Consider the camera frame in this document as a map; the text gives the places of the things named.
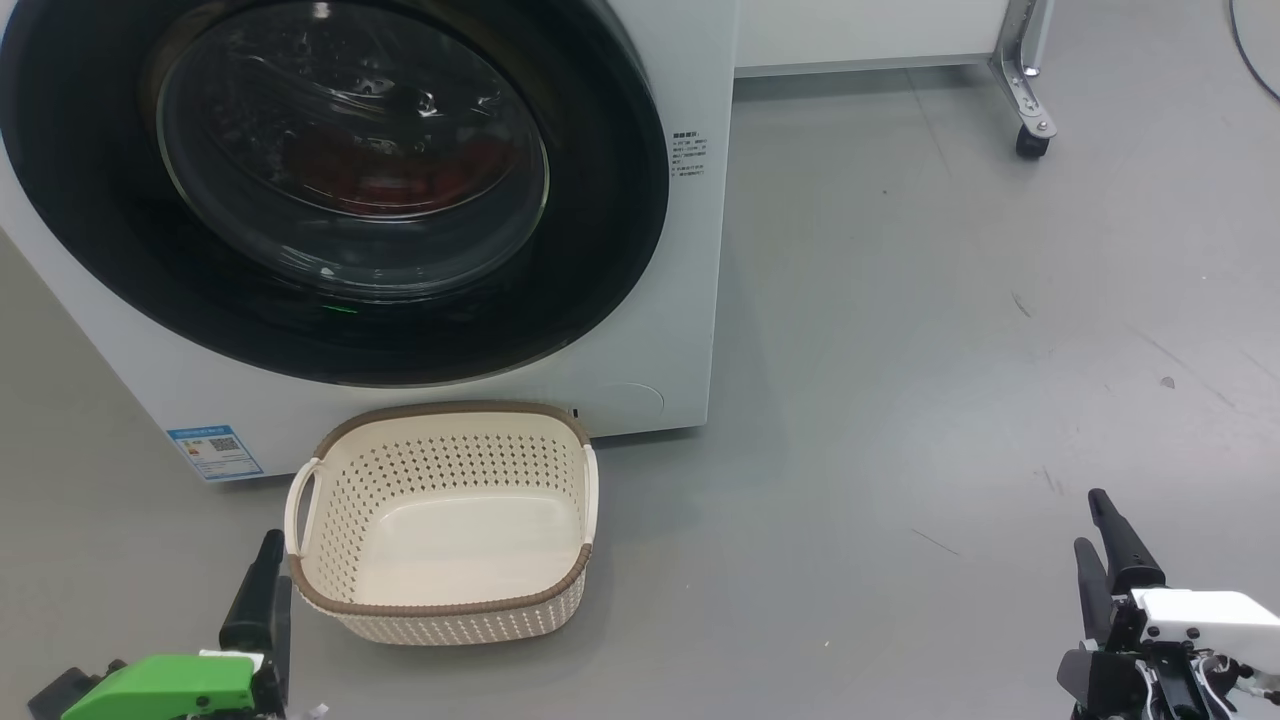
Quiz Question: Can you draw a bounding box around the beige perforated laundry basket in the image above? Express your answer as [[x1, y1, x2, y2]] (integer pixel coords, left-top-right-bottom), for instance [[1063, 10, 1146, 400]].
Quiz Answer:
[[283, 400, 601, 647]]

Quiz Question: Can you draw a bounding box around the thin black floor cable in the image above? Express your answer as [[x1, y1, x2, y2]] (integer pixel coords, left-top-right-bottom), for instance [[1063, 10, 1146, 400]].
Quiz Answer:
[[1228, 0, 1280, 103]]

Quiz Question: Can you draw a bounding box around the metal leg with caster wheel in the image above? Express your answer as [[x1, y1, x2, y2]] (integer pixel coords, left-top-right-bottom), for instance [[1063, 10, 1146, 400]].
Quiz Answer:
[[989, 0, 1059, 161]]

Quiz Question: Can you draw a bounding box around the blue energy label sticker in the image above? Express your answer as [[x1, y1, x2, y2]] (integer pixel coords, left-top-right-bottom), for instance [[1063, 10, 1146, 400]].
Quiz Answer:
[[167, 424, 264, 484]]

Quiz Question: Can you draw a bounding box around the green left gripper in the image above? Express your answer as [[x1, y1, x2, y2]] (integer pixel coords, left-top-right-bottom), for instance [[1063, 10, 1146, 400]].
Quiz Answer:
[[60, 529, 294, 720]]

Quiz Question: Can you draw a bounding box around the white cabinet panel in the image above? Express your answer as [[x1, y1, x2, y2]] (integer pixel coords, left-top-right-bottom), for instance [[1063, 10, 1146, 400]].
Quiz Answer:
[[735, 0, 1013, 79]]

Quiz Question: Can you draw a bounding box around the red garment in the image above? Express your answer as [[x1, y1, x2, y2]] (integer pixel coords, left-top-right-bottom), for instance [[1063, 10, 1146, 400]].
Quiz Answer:
[[283, 128, 513, 217]]

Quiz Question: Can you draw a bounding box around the washing machine glass door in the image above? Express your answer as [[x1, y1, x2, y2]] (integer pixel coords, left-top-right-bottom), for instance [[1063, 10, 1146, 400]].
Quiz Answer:
[[0, 0, 671, 389]]

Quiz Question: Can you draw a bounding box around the white front-load washing machine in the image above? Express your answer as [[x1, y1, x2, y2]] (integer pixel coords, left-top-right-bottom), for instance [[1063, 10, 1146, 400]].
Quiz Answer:
[[0, 0, 741, 486]]

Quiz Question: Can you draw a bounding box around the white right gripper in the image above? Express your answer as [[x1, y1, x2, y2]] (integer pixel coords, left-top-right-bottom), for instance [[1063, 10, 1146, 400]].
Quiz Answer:
[[1057, 487, 1280, 720]]

